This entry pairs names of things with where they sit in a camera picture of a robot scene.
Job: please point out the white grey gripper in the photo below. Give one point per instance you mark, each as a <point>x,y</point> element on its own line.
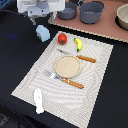
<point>39,8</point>

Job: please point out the red toy tomato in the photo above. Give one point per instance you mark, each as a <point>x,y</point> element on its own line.
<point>62,39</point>

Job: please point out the yellow toy banana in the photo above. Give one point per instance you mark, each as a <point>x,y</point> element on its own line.
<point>79,44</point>

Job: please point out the round beige plate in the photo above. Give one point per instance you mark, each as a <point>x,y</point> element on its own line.
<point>67,66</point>

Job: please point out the woven beige placemat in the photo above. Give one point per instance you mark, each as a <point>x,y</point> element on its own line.
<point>71,104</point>

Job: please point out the beige bowl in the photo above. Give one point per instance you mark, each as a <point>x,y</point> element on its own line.
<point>122,14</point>

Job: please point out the grey saucepan with handle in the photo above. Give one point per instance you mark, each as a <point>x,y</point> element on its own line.
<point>69,12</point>

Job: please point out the grey pot with lid handles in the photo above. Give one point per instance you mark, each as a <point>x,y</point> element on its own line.
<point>90,12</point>

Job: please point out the fork with wooden handle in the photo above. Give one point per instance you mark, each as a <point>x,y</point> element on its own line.
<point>66,80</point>

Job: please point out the knife with wooden handle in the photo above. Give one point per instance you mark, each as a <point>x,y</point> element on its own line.
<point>78,56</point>

